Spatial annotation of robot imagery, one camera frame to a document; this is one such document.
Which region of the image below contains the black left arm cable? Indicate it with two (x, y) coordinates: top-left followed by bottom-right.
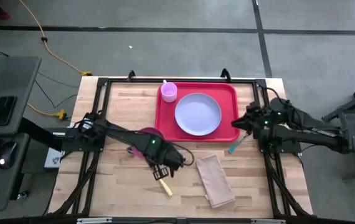
(164, 141), (196, 167)

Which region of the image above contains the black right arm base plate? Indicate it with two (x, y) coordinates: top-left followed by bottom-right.
(257, 133), (303, 154)

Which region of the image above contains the black computer mouse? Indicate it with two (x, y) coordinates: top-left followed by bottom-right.
(0, 141), (18, 170)

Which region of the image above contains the black metal table frame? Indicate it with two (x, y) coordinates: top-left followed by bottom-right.
(47, 76), (314, 218)

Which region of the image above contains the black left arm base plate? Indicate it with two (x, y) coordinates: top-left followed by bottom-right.
(61, 133), (107, 154)

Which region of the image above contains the teal-handled metal fork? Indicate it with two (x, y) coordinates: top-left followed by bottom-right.
(227, 132), (253, 154)

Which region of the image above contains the black desk leg bar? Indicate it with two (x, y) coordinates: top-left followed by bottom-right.
(18, 117), (65, 152)

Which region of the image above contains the yellow extension cable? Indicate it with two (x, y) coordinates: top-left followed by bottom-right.
(17, 0), (93, 77)
(27, 102), (69, 121)

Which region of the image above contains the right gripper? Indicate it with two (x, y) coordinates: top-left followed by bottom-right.
(231, 101), (273, 131)

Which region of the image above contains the lilac round plate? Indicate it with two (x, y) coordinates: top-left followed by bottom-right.
(174, 92), (223, 137)

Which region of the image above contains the grey computer desk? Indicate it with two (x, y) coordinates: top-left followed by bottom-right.
(0, 55), (43, 213)

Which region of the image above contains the desk caster wheel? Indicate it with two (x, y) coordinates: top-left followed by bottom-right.
(16, 190), (31, 202)

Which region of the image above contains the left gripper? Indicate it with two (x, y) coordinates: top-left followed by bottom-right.
(144, 136), (186, 182)

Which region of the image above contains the white printed box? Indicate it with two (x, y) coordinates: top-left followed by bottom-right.
(44, 147), (65, 169)

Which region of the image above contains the lilac plastic mug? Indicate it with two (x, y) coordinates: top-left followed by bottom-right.
(160, 79), (179, 103)

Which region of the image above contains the magenta plastic bowl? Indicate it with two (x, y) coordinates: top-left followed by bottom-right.
(131, 126), (167, 161)

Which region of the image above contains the silver frame bracket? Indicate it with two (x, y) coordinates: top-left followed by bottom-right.
(76, 217), (113, 224)
(251, 218), (286, 224)

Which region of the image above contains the beige cloth napkin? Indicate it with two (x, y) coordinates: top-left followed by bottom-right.
(195, 153), (237, 209)

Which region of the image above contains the red plastic tray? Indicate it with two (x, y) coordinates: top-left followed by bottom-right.
(154, 82), (241, 143)

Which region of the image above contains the cream-handled table knife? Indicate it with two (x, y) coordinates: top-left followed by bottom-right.
(159, 177), (174, 197)

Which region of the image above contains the black smartphone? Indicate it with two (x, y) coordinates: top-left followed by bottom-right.
(0, 95), (18, 127)

